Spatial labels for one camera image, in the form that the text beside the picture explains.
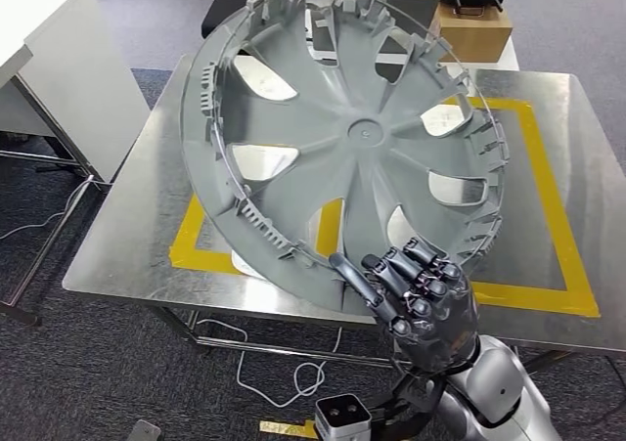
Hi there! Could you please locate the steel workbench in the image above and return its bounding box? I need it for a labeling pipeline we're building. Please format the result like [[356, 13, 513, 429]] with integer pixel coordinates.
[[62, 52, 626, 370]]

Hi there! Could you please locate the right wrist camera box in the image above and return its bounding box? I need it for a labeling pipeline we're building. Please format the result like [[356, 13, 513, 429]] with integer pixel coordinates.
[[313, 393, 373, 441]]

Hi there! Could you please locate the yellow floor tape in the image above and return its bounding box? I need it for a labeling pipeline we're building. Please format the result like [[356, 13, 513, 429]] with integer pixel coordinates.
[[259, 419, 319, 441]]

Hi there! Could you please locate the white plastic cover part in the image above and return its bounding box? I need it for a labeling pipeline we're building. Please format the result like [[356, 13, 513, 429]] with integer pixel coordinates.
[[230, 143, 324, 283]]

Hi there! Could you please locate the yellow tape on workbench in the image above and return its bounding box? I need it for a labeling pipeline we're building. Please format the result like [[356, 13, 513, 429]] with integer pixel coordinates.
[[168, 94, 602, 320]]

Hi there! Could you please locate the grey laptop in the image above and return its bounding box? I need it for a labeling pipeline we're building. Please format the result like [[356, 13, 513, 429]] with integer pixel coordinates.
[[305, 0, 443, 64]]

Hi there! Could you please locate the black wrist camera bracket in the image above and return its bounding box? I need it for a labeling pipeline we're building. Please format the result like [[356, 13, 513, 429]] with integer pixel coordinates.
[[369, 370, 448, 441]]

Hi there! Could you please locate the grey plastic wheel hubcap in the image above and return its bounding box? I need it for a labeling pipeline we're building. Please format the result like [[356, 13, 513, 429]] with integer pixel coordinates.
[[180, 0, 510, 318]]

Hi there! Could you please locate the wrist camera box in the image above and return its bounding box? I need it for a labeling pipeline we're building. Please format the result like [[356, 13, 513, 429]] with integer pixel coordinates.
[[313, 393, 373, 441], [125, 419, 163, 441]]

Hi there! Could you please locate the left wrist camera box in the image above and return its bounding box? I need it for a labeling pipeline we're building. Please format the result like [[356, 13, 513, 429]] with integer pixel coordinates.
[[125, 419, 163, 441]]

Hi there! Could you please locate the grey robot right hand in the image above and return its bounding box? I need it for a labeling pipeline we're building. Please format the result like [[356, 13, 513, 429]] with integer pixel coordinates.
[[328, 237, 481, 379]]

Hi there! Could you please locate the black zip case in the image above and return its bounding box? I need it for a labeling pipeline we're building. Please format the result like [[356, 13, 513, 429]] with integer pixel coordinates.
[[201, 0, 255, 41]]

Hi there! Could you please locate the white floor cable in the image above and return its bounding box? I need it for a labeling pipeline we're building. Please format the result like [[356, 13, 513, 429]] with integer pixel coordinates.
[[0, 175, 94, 243], [195, 318, 344, 411]]

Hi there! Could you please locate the cardboard box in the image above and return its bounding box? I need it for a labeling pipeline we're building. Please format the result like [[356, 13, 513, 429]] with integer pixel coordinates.
[[435, 4, 514, 64]]

